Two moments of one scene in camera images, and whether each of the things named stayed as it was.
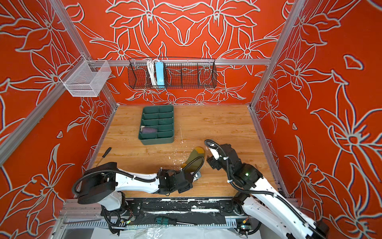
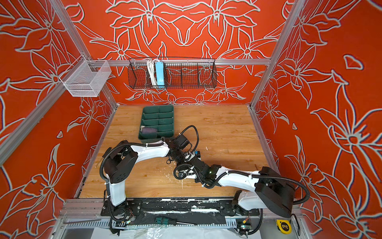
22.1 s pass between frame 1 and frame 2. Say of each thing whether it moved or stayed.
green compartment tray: stayed
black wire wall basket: stayed
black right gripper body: moved
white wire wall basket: stayed
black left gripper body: moved
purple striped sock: stayed
